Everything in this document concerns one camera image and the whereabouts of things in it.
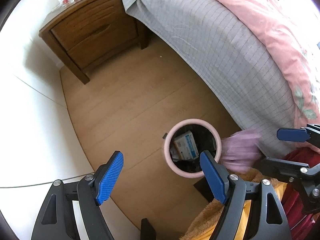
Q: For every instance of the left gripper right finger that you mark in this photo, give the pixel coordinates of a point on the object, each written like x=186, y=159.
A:
x=216, y=176

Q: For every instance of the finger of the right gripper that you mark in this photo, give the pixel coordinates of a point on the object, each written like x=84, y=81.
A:
x=293, y=135

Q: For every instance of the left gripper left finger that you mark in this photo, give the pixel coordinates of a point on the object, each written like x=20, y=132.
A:
x=106, y=177

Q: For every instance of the purple wrapper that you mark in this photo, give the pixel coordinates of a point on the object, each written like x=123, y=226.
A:
x=240, y=151

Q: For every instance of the pink round trash bin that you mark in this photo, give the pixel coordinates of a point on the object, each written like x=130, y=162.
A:
x=206, y=139

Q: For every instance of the white blue box in bin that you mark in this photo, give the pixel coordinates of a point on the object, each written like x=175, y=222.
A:
x=186, y=147

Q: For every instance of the pink floral duvet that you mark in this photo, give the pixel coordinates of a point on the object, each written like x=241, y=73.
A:
x=297, y=60

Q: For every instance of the grey bed sheet mattress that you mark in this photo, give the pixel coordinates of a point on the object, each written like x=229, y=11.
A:
x=226, y=55

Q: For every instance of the wooden nightstand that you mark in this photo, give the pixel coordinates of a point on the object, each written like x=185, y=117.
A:
x=86, y=33

